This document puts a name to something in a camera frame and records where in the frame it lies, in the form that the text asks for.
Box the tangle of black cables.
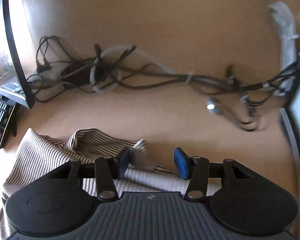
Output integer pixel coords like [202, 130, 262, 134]
[27, 35, 300, 132]

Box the grey braided cable sleeve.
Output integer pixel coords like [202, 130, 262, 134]
[268, 1, 300, 68]

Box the grey metal stand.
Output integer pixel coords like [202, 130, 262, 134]
[279, 107, 300, 230]

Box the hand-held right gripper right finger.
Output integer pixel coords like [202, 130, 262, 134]
[173, 147, 253, 202]

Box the white coiled cable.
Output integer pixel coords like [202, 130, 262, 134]
[89, 44, 175, 93]

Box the beige striped knit garment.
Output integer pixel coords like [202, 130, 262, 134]
[0, 128, 175, 240]

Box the curved black computer monitor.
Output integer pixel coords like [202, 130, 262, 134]
[0, 0, 37, 109]

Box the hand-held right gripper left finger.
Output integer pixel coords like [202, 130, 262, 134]
[49, 147, 131, 202]

